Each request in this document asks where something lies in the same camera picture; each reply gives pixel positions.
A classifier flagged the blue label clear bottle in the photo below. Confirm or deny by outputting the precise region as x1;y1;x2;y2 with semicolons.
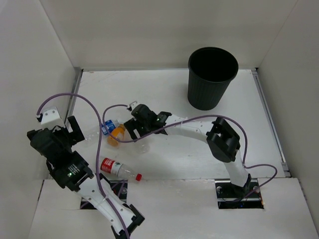
84;119;120;146

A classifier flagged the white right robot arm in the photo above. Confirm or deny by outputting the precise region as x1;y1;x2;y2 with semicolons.
124;102;251;197

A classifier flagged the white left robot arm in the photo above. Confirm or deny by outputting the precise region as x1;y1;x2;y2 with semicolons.
27;110;145;239

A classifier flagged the black ribbed plastic bin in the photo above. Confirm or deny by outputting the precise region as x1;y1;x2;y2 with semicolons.
187;47;239;111

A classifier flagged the orange juice bottle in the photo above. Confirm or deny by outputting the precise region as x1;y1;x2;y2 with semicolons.
107;124;126;147

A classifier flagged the red label clear bottle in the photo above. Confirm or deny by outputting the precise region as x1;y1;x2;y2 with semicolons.
100;158;142;182

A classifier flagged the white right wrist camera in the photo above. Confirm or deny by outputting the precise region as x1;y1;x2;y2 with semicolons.
127;101;138;111

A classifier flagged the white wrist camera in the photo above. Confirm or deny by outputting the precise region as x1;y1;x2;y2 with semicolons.
36;107;62;125
127;101;138;111

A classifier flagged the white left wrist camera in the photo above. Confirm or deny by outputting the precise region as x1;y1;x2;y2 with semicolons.
36;107;62;125

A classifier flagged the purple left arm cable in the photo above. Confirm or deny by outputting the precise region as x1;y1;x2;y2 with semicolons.
37;92;130;239

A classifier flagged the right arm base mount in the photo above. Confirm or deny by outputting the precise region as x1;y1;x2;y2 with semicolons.
215;180;264;209

